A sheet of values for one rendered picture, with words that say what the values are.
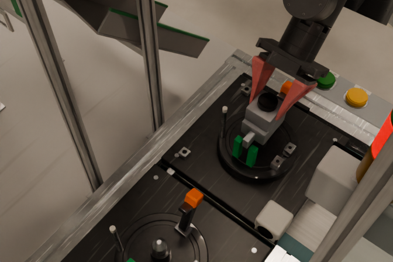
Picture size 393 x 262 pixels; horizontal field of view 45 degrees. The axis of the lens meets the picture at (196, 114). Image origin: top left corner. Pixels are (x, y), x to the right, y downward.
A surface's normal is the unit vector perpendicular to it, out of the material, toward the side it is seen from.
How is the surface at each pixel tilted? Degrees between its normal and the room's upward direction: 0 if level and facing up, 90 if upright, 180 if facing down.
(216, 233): 0
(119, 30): 90
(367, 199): 90
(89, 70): 0
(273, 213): 0
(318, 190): 90
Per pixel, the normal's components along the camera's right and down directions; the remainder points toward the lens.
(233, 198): 0.01, -0.58
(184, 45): 0.66, 0.62
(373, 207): -0.62, 0.64
